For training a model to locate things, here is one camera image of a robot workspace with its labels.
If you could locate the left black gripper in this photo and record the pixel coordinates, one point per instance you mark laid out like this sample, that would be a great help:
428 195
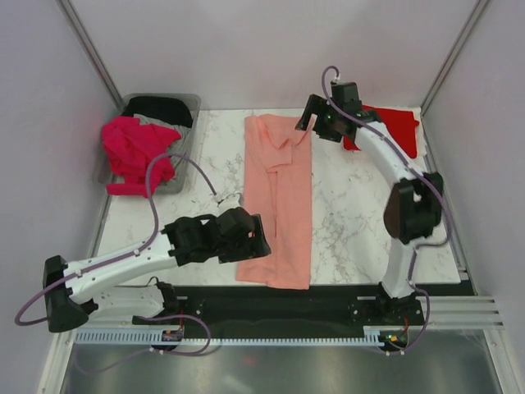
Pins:
253 246

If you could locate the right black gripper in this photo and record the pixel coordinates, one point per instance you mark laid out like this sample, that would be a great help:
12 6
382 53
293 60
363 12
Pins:
317 106

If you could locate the salmon pink t shirt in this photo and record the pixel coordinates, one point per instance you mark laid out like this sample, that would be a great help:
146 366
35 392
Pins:
278 187

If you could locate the grey plastic bin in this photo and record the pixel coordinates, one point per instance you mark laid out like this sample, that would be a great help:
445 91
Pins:
180 165

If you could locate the magenta t shirt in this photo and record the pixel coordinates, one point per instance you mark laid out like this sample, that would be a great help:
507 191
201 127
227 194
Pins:
130 147

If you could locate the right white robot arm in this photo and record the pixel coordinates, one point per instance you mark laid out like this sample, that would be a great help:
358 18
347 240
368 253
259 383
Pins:
414 207

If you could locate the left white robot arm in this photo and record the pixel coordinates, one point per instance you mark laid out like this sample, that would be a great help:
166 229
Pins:
82 291

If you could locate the folded red t shirt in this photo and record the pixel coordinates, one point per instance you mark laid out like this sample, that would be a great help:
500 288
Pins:
402 125

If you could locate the folded white t shirt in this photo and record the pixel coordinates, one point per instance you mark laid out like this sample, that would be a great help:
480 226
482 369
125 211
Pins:
421 142

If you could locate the grey t shirt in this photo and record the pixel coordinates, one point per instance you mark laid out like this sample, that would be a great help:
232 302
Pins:
182 135

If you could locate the black t shirt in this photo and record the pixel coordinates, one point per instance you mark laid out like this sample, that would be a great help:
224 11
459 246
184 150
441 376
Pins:
170 110

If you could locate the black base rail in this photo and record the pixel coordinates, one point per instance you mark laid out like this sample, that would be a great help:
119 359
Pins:
319 309

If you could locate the right aluminium frame post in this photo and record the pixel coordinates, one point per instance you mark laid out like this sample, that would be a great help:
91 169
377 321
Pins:
473 20

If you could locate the aluminium frame post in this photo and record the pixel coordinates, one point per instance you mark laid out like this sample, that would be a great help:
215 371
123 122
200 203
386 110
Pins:
73 18
473 20

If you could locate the white slotted cable duct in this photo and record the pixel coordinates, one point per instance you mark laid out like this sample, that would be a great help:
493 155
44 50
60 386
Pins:
166 335

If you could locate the left aluminium frame post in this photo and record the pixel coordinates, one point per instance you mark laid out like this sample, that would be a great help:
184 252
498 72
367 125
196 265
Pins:
73 18

